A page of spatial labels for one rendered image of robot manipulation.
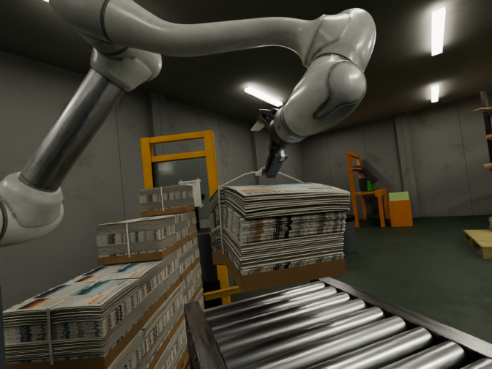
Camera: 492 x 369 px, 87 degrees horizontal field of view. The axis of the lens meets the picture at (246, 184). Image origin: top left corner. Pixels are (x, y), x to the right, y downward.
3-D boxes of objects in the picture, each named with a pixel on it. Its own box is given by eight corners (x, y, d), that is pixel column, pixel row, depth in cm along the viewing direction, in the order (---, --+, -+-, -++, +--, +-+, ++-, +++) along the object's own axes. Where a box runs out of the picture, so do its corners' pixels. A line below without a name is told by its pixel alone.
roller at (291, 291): (201, 331, 80) (198, 316, 84) (327, 296, 96) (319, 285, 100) (201, 321, 78) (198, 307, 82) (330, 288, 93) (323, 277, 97)
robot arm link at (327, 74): (311, 149, 56) (333, 104, 59) (366, 122, 41) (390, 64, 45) (271, 121, 53) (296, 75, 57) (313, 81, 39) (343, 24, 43)
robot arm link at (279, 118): (285, 136, 54) (273, 145, 60) (321, 137, 57) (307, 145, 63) (280, 95, 55) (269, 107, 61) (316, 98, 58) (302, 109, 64)
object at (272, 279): (223, 264, 73) (223, 250, 72) (311, 251, 82) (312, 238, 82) (241, 293, 58) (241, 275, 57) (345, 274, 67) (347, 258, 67)
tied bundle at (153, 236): (97, 266, 148) (94, 226, 149) (124, 255, 177) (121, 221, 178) (162, 260, 146) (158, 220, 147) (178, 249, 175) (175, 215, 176)
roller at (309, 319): (213, 345, 60) (216, 369, 60) (369, 299, 76) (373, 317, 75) (209, 337, 65) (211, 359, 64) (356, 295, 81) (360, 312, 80)
